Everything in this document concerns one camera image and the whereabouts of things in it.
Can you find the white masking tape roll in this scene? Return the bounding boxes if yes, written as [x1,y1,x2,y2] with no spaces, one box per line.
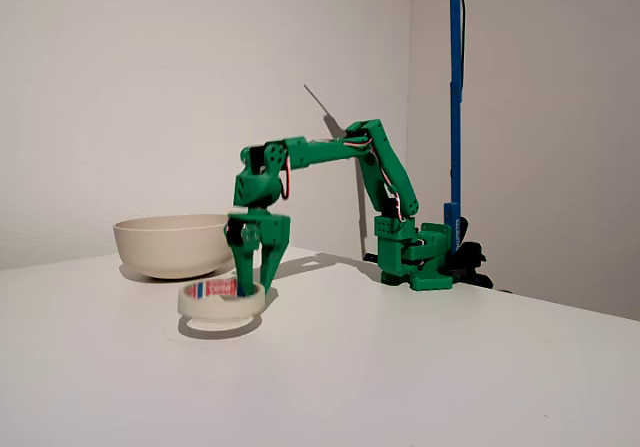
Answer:
[178,277,266,321]

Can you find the beige bowl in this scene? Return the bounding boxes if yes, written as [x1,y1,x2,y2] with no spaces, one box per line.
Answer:
[112,213,237,281]

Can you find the large black table clamp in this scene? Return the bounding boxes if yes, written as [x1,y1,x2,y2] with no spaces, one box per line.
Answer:
[444,215,494,291]

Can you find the blue vertical pole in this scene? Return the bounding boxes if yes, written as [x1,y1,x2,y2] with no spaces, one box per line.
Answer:
[443,0,467,257]

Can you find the black cable on pole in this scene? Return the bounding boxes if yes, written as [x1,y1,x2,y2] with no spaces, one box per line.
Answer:
[458,0,469,96]

